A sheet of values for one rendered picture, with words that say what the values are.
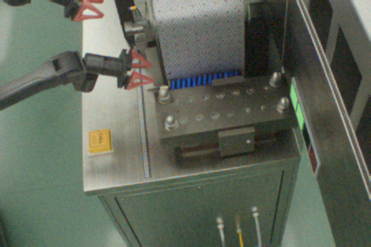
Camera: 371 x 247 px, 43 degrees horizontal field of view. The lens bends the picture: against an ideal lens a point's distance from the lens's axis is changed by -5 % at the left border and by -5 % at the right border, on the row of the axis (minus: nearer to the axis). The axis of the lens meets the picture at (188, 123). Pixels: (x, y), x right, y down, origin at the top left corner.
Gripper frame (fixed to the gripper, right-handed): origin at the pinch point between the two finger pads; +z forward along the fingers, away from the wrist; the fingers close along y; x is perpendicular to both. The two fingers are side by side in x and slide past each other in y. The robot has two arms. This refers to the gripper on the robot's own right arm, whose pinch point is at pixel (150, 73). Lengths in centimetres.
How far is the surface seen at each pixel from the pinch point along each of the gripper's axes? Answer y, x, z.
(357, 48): 44, 64, 9
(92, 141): 10.6, -23.6, -11.6
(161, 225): 26, -50, 20
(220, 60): -0.6, 10.2, 18.2
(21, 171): -36, -135, -24
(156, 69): -8.1, -7.0, 5.0
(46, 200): -17, -128, -11
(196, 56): -0.5, 9.8, 10.7
